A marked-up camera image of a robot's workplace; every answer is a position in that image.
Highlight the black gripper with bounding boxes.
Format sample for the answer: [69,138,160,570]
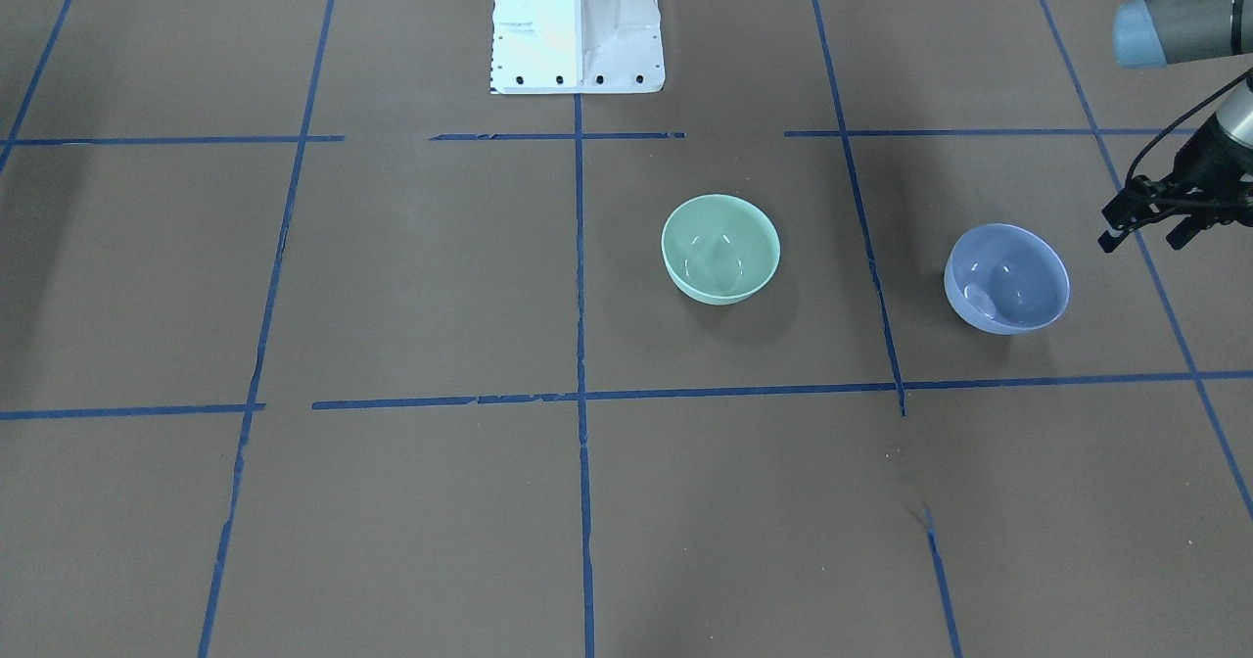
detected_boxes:
[1096,115,1250,254]

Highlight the blue bowl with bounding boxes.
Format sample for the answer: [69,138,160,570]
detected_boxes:
[944,222,1071,336]

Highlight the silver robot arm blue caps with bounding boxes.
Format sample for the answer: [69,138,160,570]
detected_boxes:
[1099,0,1252,254]

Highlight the green bowl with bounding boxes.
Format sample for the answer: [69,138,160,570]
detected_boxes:
[662,194,782,306]

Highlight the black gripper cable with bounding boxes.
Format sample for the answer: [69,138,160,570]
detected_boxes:
[1125,69,1253,199]

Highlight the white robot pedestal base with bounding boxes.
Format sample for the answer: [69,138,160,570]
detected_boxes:
[487,0,667,95]

